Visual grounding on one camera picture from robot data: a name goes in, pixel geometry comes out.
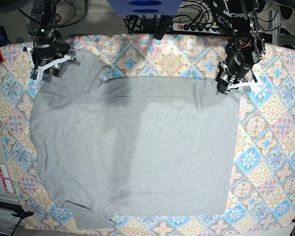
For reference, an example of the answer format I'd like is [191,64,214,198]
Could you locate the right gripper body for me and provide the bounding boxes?
[23,42,75,80]

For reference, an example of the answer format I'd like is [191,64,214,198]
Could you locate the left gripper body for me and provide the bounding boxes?
[215,61,260,93]

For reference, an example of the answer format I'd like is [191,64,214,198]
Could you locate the grey T-shirt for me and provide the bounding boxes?
[30,49,241,229]

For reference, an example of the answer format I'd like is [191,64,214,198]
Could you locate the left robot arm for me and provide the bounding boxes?
[208,0,266,95]

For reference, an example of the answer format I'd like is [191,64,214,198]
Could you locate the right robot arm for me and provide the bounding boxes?
[23,0,76,81]

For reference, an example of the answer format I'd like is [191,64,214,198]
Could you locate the black power strip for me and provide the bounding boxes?
[172,23,220,34]

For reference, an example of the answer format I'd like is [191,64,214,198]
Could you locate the patterned tablecloth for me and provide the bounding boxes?
[0,34,295,236]

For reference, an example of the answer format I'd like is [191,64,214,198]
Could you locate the white red labels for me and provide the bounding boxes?
[0,162,15,194]

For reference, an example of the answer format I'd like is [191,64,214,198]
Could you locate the black clamp bottom left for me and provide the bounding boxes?
[11,210,33,219]

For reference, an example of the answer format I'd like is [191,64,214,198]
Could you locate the black strap on table edge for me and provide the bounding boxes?
[153,15,171,40]

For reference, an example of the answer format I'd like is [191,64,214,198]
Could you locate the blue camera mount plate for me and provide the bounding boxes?
[108,0,182,15]

